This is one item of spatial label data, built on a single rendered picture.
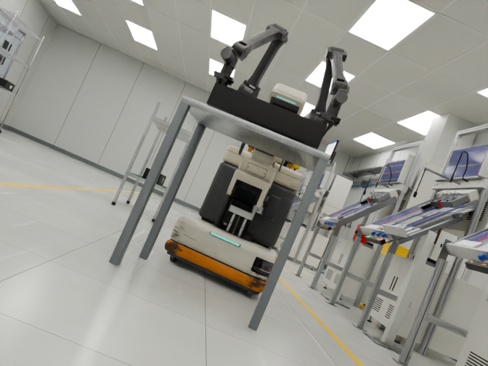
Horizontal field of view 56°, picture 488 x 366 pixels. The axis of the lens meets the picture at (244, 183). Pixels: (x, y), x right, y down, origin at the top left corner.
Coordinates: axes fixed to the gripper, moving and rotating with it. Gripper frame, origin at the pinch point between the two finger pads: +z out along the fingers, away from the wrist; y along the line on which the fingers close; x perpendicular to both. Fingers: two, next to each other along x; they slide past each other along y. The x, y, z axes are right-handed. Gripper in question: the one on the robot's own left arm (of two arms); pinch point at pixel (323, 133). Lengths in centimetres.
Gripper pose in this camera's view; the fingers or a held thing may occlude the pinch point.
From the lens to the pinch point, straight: 226.8
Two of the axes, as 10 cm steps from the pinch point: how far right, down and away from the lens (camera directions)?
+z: -3.9, 9.2, -0.9
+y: 9.2, 3.8, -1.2
